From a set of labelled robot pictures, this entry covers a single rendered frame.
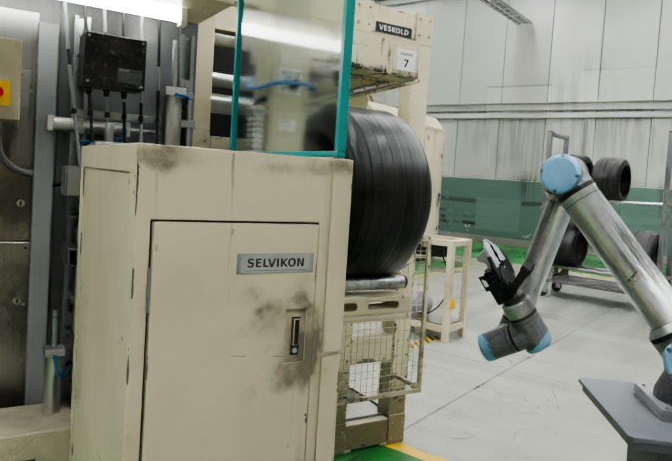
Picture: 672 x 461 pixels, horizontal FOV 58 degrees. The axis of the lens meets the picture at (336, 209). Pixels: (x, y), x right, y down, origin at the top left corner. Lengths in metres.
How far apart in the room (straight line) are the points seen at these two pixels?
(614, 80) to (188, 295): 12.64
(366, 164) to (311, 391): 0.81
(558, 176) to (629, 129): 11.32
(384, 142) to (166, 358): 1.04
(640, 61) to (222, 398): 12.63
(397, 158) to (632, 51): 11.73
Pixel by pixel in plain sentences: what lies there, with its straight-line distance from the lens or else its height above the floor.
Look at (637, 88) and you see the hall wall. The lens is 13.27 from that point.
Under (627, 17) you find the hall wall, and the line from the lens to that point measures 13.61.
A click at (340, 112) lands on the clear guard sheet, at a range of 1.14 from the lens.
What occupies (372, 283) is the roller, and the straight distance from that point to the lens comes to 1.96.
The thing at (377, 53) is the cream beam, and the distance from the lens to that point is 2.37.
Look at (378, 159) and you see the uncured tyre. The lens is 1.80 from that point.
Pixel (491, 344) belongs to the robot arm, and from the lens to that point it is 2.02.
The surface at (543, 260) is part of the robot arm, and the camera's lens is 2.08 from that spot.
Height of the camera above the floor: 1.23
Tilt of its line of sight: 3 degrees down
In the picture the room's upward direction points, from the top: 4 degrees clockwise
